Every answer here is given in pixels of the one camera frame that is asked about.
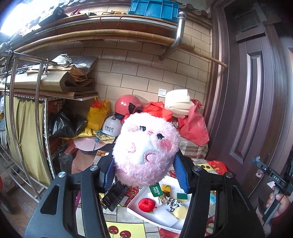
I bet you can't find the white helmet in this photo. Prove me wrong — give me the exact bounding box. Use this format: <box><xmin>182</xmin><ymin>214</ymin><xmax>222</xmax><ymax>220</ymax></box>
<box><xmin>102</xmin><ymin>116</ymin><xmax>122</xmax><ymax>137</ymax></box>

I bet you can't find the folded cardboard stack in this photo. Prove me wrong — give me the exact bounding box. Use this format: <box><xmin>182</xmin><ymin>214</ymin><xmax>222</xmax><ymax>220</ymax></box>
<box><xmin>1</xmin><ymin>53</ymin><xmax>98</xmax><ymax>100</ymax></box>

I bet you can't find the white foam block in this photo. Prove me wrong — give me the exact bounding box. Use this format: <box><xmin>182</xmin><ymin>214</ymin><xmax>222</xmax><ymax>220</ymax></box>
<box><xmin>151</xmin><ymin>209</ymin><xmax>178</xmax><ymax>227</ymax></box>

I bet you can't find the black plastic bag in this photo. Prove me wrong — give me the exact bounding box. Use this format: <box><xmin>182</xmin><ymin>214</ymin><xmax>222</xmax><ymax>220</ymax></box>
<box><xmin>49</xmin><ymin>107</ymin><xmax>88</xmax><ymax>138</ymax></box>

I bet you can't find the pale yellow sponge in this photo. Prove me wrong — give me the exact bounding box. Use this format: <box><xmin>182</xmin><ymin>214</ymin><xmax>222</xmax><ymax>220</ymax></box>
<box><xmin>173</xmin><ymin>205</ymin><xmax>188</xmax><ymax>220</ymax></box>

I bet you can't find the blue plastic crate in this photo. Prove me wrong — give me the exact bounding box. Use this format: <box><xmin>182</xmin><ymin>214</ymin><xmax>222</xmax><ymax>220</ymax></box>
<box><xmin>128</xmin><ymin>0</ymin><xmax>179</xmax><ymax>22</ymax></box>

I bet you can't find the pink plush toy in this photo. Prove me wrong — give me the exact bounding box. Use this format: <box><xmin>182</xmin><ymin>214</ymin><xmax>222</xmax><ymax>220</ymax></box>
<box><xmin>112</xmin><ymin>113</ymin><xmax>180</xmax><ymax>187</ymax></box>

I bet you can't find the red tote bag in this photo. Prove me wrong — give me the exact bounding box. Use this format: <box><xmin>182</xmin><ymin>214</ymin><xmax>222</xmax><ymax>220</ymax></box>
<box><xmin>119</xmin><ymin>103</ymin><xmax>172</xmax><ymax>123</ymax></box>

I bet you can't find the bamboo pole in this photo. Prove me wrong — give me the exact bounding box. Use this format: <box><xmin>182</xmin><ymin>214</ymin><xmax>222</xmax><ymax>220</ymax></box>
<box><xmin>13</xmin><ymin>29</ymin><xmax>229</xmax><ymax>68</ymax></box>

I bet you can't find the red snack package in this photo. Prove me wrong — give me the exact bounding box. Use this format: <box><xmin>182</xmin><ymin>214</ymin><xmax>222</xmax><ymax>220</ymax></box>
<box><xmin>208</xmin><ymin>160</ymin><xmax>228</xmax><ymax>175</ymax></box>

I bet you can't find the black smartphone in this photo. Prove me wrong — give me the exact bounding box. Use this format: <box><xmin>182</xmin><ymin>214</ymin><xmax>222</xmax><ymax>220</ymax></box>
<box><xmin>101</xmin><ymin>181</ymin><xmax>128</xmax><ymax>212</ymax></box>

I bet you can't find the white foam stack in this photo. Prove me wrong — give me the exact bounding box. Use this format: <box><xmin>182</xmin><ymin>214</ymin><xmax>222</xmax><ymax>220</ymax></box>
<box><xmin>164</xmin><ymin>89</ymin><xmax>195</xmax><ymax>118</ymax></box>

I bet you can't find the white towel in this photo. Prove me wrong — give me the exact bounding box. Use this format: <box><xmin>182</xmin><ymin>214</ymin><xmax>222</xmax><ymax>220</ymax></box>
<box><xmin>147</xmin><ymin>192</ymin><xmax>162</xmax><ymax>206</ymax></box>

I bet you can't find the pink sun hat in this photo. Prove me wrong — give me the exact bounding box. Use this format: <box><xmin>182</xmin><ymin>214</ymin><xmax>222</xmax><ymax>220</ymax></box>
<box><xmin>73</xmin><ymin>137</ymin><xmax>106</xmax><ymax>152</ymax></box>

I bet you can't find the yellow tissue pack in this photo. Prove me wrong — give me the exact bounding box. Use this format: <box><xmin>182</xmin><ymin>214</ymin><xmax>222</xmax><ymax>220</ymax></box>
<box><xmin>149</xmin><ymin>183</ymin><xmax>171</xmax><ymax>197</ymax></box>

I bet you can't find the pink helmet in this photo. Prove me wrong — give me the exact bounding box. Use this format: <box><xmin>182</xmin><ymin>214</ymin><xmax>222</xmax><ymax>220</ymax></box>
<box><xmin>114</xmin><ymin>94</ymin><xmax>149</xmax><ymax>116</ymax></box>

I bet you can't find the yellow curtain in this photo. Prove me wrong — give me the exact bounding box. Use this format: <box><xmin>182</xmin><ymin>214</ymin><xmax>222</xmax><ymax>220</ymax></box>
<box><xmin>5</xmin><ymin>96</ymin><xmax>50</xmax><ymax>186</ymax></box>

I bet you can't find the green yellow scrub sponge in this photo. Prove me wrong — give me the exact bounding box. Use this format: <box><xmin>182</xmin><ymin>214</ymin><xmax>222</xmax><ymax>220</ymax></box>
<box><xmin>176</xmin><ymin>192</ymin><xmax>188</xmax><ymax>203</ymax></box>

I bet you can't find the red paper bag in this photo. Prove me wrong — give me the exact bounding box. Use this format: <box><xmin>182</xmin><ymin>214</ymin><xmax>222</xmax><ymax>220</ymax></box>
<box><xmin>178</xmin><ymin>99</ymin><xmax>209</xmax><ymax>147</ymax></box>

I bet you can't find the purple grey braided rope knot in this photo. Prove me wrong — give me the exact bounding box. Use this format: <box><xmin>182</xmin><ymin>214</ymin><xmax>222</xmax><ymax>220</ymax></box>
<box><xmin>255</xmin><ymin>169</ymin><xmax>264</xmax><ymax>179</ymax></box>

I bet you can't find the yellow shopping bag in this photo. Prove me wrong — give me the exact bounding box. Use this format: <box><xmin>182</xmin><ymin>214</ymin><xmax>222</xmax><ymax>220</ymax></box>
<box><xmin>87</xmin><ymin>98</ymin><xmax>110</xmax><ymax>131</ymax></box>

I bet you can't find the metal pipe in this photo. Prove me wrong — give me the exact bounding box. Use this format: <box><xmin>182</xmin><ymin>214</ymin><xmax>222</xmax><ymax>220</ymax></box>
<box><xmin>41</xmin><ymin>10</ymin><xmax>187</xmax><ymax>61</ymax></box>

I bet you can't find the white cardboard tray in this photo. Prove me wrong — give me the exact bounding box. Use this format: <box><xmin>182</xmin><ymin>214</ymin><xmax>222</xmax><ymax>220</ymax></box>
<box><xmin>127</xmin><ymin>176</ymin><xmax>192</xmax><ymax>234</ymax></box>

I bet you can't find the metal rack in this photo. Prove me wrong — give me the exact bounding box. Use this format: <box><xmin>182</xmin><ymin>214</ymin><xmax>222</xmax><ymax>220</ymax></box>
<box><xmin>1</xmin><ymin>50</ymin><xmax>64</xmax><ymax>202</ymax></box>

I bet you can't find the plaid blanket bundle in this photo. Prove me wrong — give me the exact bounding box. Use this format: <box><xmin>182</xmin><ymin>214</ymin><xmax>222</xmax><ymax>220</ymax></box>
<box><xmin>179</xmin><ymin>137</ymin><xmax>209</xmax><ymax>159</ymax></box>

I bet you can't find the black white patterned scrunchie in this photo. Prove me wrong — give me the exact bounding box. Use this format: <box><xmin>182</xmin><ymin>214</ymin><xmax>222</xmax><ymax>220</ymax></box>
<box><xmin>167</xmin><ymin>198</ymin><xmax>183</xmax><ymax>212</ymax></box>

